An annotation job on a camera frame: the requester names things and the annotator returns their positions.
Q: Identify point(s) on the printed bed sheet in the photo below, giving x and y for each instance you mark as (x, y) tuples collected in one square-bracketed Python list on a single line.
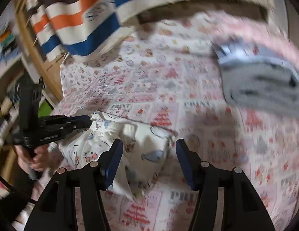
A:
[(188, 89)]

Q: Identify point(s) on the white cartoon print pants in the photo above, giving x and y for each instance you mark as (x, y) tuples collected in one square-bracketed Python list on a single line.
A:
[(139, 144)]

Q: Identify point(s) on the green box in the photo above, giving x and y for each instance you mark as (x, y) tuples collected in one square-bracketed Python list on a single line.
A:
[(47, 107)]

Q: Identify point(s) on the grey folded cloth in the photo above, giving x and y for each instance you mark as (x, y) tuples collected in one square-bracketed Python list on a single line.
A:
[(260, 84)]

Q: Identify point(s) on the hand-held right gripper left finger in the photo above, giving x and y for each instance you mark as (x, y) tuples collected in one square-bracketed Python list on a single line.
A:
[(113, 163)]

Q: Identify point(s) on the pink fluffy blanket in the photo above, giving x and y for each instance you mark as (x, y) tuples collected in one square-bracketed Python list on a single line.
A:
[(236, 28)]

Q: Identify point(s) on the wooden shelf unit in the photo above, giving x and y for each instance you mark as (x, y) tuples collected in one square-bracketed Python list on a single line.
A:
[(31, 53)]

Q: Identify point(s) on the person's left hand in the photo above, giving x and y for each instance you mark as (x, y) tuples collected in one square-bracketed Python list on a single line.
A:
[(38, 160)]

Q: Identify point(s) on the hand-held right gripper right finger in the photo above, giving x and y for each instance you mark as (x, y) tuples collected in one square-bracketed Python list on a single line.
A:
[(185, 163)]

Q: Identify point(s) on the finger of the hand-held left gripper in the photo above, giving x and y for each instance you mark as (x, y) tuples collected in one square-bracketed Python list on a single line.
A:
[(83, 120)]

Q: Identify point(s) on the striped curtain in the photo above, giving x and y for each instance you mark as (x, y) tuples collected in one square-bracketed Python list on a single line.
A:
[(96, 28)]

